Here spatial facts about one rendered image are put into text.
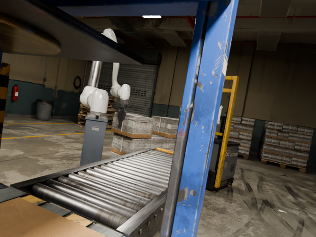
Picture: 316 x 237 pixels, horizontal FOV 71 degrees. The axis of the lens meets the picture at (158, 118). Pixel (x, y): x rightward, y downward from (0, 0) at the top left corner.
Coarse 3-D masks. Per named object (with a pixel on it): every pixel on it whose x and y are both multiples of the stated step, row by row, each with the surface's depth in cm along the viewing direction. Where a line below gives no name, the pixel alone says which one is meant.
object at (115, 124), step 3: (114, 114) 253; (117, 114) 250; (129, 114) 252; (132, 114) 260; (114, 117) 253; (117, 117) 251; (114, 120) 252; (117, 120) 249; (114, 123) 251; (117, 123) 248; (114, 126) 251; (117, 126) 247; (120, 129) 245
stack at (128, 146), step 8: (120, 136) 249; (152, 136) 271; (160, 136) 282; (112, 144) 257; (120, 144) 248; (128, 144) 238; (136, 144) 236; (144, 144) 245; (152, 144) 256; (160, 144) 265; (168, 144) 277; (112, 152) 257; (128, 152) 237
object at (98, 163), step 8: (136, 152) 182; (104, 160) 144; (112, 160) 147; (72, 168) 119; (80, 168) 121; (40, 176) 101; (48, 176) 103; (56, 176) 104; (64, 176) 108; (16, 184) 89; (24, 184) 90; (32, 184) 92
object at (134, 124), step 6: (126, 120) 238; (132, 120) 232; (138, 120) 232; (144, 120) 238; (150, 120) 245; (126, 126) 236; (132, 126) 231; (138, 126) 234; (144, 126) 241; (150, 126) 247; (132, 132) 230; (138, 132) 236; (144, 132) 242; (150, 132) 249
